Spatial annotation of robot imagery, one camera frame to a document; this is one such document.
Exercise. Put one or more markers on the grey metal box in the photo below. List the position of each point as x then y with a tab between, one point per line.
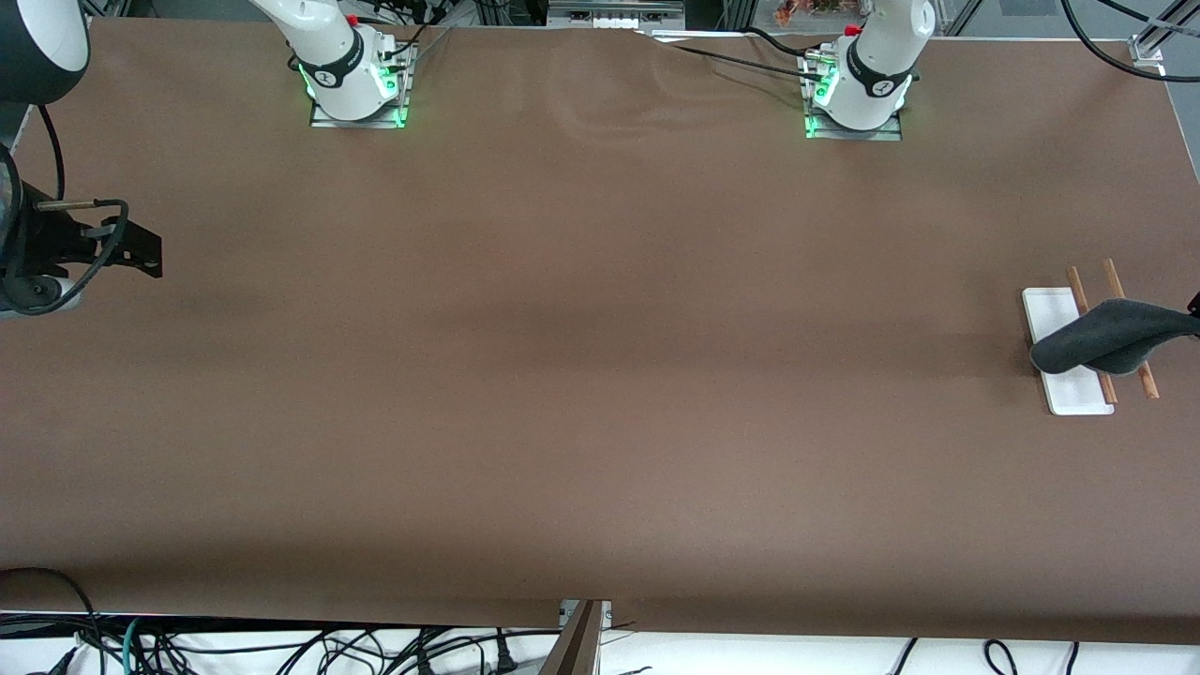
619	11

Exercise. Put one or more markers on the dark grey towel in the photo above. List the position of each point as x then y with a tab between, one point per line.
1097	337

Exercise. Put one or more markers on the brown wooden post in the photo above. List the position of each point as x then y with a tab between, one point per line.
574	647

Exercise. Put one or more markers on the white flat strip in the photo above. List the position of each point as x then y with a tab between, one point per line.
703	37

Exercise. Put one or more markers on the brown table cover sheet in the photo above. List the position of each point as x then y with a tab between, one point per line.
562	375

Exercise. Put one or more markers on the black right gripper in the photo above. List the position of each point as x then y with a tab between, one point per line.
39	246

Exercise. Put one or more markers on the orange background object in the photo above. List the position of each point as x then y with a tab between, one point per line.
806	9

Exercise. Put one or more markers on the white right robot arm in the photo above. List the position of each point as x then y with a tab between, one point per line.
328	47

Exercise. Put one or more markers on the aluminium frame profile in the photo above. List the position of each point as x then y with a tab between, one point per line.
1158	42

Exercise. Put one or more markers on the small metal bracket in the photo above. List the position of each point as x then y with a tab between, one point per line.
606	611

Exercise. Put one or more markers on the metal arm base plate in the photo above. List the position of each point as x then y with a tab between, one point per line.
323	120
886	133

